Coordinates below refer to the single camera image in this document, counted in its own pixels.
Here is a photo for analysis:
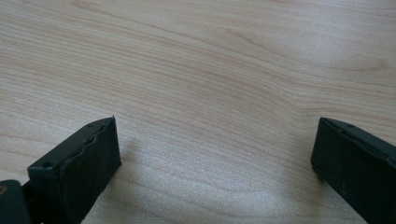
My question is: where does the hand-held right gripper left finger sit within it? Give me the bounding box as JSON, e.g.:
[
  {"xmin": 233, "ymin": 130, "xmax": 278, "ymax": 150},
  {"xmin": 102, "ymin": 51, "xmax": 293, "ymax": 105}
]
[{"xmin": 21, "ymin": 115, "xmax": 122, "ymax": 224}]

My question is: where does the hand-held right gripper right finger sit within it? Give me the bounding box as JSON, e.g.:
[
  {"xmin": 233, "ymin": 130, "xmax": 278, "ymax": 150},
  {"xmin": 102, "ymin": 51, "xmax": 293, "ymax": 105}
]
[{"xmin": 310, "ymin": 117, "xmax": 396, "ymax": 224}]

